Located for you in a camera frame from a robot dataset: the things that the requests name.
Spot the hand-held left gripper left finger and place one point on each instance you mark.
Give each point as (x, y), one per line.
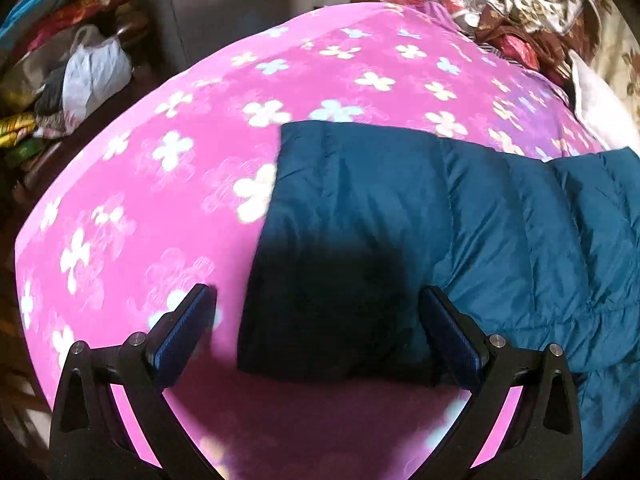
(182, 334)

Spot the blue puffer jacket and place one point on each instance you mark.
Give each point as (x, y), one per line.
(375, 200)

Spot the brown floral cloth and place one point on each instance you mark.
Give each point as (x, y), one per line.
(550, 55)

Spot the beige floral quilt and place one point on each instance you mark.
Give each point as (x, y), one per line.
(615, 45)

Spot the white pillow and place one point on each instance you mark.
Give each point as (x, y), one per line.
(600, 110)

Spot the white plastic bag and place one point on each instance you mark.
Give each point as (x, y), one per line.
(95, 72)

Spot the pile of colourful clothes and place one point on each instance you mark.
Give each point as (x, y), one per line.
(45, 10)

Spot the red plastic-wrapped packet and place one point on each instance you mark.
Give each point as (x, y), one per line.
(462, 2)

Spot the pink floral bed sheet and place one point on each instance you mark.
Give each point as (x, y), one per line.
(150, 185)

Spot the red shiny packet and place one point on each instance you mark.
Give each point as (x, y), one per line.
(519, 52)

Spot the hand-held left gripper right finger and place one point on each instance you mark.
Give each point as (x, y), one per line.
(452, 341)

